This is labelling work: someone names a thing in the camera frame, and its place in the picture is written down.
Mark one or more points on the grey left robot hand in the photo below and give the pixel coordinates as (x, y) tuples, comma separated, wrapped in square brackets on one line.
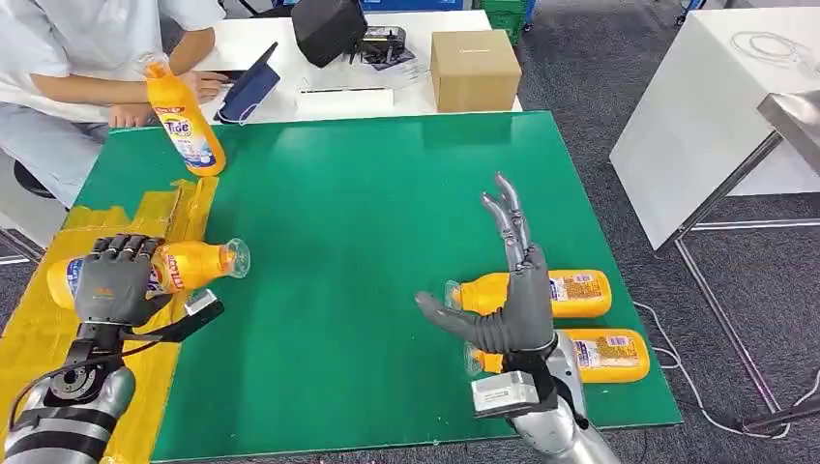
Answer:
[(118, 288)]

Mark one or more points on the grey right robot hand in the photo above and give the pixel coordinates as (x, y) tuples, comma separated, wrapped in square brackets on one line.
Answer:
[(528, 307)]

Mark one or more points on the orange detergent bottle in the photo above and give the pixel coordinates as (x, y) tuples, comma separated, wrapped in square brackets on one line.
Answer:
[(192, 266), (615, 355), (186, 128), (576, 294)]

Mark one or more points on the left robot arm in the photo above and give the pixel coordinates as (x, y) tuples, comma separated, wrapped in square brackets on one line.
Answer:
[(115, 391)]

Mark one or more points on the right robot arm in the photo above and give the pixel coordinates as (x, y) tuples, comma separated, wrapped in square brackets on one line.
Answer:
[(564, 442)]

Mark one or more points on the black stool seat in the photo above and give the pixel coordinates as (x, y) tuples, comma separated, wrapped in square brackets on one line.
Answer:
[(32, 179)]

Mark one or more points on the person's right hand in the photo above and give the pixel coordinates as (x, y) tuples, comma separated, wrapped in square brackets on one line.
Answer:
[(131, 116)]

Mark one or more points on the person's hand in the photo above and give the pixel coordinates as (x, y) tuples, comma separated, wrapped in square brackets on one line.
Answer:
[(205, 86), (131, 116)]

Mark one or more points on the green table mat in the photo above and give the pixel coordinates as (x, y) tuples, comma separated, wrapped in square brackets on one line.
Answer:
[(352, 256)]

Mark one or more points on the person's left hand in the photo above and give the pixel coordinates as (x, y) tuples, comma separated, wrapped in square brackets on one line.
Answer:
[(205, 86)]

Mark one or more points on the brown cardboard box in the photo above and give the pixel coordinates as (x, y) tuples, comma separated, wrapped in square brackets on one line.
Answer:
[(474, 77)]

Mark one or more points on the tablet in blue case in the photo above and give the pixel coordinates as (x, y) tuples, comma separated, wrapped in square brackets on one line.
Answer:
[(250, 86)]

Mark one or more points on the white side table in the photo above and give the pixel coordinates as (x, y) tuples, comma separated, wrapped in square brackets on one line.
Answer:
[(692, 115)]

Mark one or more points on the person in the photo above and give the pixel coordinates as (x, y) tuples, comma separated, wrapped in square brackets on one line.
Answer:
[(64, 38)]

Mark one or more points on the green plastic crate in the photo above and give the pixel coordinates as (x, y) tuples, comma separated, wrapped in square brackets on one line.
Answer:
[(509, 19)]

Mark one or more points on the black charger device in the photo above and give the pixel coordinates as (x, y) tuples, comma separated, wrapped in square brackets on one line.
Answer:
[(387, 45)]

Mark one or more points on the black bag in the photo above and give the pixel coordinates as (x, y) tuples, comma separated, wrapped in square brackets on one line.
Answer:
[(330, 29)]

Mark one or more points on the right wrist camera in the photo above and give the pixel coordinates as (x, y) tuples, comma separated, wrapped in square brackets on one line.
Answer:
[(503, 394)]

